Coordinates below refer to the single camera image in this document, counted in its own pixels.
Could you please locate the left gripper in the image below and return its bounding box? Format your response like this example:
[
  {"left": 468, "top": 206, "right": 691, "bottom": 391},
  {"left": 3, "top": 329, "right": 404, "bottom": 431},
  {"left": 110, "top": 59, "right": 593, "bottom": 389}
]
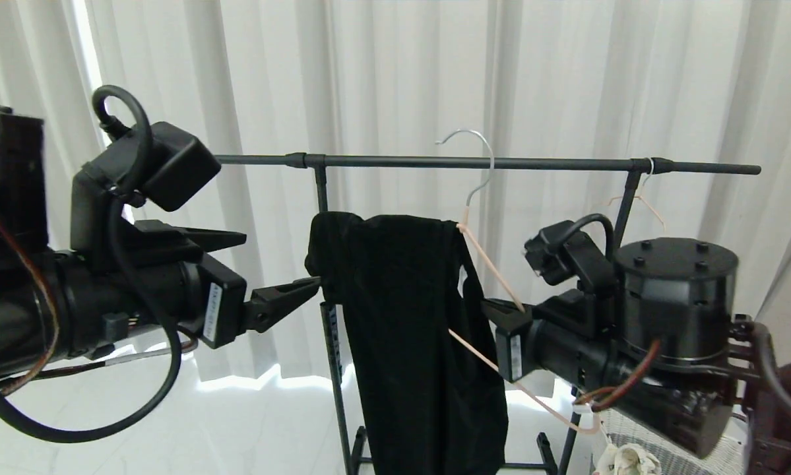
[{"left": 59, "top": 221, "right": 322, "bottom": 350}]

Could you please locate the pink clothes hanger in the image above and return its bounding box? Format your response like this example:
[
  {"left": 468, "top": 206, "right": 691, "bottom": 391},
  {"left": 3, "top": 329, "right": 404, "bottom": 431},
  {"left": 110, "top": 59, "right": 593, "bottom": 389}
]
[
  {"left": 606, "top": 173, "right": 668, "bottom": 232},
  {"left": 435, "top": 129, "right": 604, "bottom": 436}
]

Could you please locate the white curtain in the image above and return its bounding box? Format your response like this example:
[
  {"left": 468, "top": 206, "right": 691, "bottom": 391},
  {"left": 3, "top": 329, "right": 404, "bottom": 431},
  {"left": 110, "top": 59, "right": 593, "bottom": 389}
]
[{"left": 0, "top": 0, "right": 791, "bottom": 396}]

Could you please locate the black garment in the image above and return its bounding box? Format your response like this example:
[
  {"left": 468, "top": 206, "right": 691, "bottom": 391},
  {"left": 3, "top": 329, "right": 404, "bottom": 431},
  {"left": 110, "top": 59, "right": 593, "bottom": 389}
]
[{"left": 305, "top": 211, "right": 509, "bottom": 475}]

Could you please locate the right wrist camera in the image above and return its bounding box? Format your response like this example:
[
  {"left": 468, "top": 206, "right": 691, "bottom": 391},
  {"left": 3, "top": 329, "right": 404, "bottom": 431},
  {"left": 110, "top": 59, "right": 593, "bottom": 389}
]
[{"left": 524, "top": 221, "right": 621, "bottom": 338}]

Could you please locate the white laundry basket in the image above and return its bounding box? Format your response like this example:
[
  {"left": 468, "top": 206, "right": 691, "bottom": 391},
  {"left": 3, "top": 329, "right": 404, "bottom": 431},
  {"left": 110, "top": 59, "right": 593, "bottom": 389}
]
[{"left": 590, "top": 409, "right": 749, "bottom": 475}]

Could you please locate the black clothes rack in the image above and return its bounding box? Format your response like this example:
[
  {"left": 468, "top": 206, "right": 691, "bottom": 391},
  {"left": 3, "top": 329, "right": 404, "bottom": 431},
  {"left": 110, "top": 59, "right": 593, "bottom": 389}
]
[{"left": 214, "top": 152, "right": 762, "bottom": 475}]

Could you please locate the cream printed garment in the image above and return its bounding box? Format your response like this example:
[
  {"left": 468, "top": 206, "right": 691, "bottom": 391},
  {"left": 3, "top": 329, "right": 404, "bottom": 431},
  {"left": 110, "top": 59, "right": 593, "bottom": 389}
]
[{"left": 596, "top": 443, "right": 663, "bottom": 475}]

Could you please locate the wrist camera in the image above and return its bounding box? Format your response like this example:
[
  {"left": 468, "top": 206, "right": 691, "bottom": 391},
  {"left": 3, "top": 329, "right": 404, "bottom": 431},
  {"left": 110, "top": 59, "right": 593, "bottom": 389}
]
[
  {"left": 524, "top": 221, "right": 621, "bottom": 338},
  {"left": 71, "top": 122, "right": 222, "bottom": 271}
]

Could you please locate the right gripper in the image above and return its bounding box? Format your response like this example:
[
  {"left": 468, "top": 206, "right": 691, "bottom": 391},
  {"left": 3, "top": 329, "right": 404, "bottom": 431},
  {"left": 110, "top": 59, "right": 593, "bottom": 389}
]
[{"left": 481, "top": 298, "right": 739, "bottom": 457}]

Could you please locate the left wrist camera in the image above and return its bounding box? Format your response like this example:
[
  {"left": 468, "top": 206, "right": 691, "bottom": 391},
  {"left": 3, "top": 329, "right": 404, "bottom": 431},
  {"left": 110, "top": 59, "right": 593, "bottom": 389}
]
[{"left": 71, "top": 122, "right": 222, "bottom": 271}]

